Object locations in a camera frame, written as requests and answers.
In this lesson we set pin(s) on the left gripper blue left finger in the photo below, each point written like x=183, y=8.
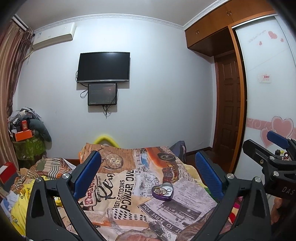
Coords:
x=75, y=185

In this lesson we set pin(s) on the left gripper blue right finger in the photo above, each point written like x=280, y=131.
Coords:
x=214, y=177

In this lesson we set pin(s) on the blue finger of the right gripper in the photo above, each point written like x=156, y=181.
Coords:
x=257, y=153
x=278, y=139

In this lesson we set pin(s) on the yellow round cushion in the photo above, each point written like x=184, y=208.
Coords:
x=106, y=139

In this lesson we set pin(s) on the dark blue bag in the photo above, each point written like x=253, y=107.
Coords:
x=179, y=149

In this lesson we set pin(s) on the purple heart-shaped tin box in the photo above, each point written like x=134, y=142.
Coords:
x=163, y=192

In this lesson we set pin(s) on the dark green pillow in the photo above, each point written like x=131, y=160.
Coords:
x=39, y=126

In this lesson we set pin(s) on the green patterned bin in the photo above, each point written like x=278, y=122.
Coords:
x=29, y=149

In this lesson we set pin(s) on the newspaper print blanket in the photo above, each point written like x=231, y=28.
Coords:
x=119, y=201

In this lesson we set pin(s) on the brown wooden door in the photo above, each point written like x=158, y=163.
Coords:
x=228, y=107

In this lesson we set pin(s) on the orange box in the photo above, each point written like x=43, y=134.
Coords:
x=20, y=136

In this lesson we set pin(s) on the yellow cloth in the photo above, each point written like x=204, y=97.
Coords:
x=19, y=209

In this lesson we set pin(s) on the white sliding wardrobe door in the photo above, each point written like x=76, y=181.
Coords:
x=268, y=50

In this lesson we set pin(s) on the wooden overhead cabinet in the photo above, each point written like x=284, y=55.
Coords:
x=210, y=35

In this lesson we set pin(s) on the white air conditioner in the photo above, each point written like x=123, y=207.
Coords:
x=55, y=35

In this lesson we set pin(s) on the striped brown curtain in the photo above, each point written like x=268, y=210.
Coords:
x=15, y=43

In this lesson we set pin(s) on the small black wall monitor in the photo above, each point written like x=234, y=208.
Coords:
x=102, y=94

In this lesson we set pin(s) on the black wall television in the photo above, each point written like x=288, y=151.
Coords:
x=103, y=67

